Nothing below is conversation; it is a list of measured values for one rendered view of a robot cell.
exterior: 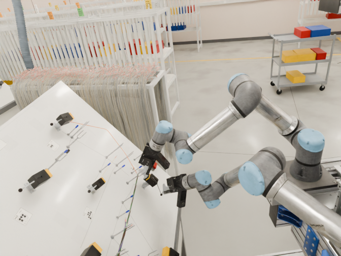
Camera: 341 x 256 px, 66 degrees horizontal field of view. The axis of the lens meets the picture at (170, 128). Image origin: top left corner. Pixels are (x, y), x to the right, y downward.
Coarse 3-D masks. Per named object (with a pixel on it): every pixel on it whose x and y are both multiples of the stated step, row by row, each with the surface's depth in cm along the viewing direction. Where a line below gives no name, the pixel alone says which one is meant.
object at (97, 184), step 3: (99, 180) 118; (102, 180) 119; (93, 183) 116; (96, 183) 116; (99, 183) 118; (102, 183) 118; (87, 186) 120; (90, 186) 121; (93, 186) 117; (96, 186) 116; (99, 186) 116; (90, 189) 114; (93, 189) 119; (96, 189) 117; (93, 192) 120
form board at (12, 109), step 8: (0, 80) 378; (0, 88) 370; (8, 88) 380; (0, 96) 365; (8, 96) 373; (0, 104) 358; (8, 104) 363; (16, 104) 374; (0, 112) 350; (8, 112) 364; (16, 112) 377; (0, 120) 352
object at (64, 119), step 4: (68, 112) 125; (60, 116) 121; (64, 116) 122; (68, 116) 124; (60, 120) 122; (64, 120) 121; (68, 120) 122; (52, 124) 117; (56, 124) 125; (60, 124) 122; (64, 124) 124; (56, 128) 126
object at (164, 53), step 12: (120, 12) 421; (132, 12) 415; (144, 12) 383; (156, 12) 358; (168, 12) 402; (0, 24) 494; (12, 24) 486; (36, 24) 441; (48, 24) 404; (60, 24) 399; (96, 24) 442; (156, 24) 361; (168, 24) 410; (84, 48) 409; (168, 48) 424; (48, 60) 455; (168, 84) 417; (168, 96) 416
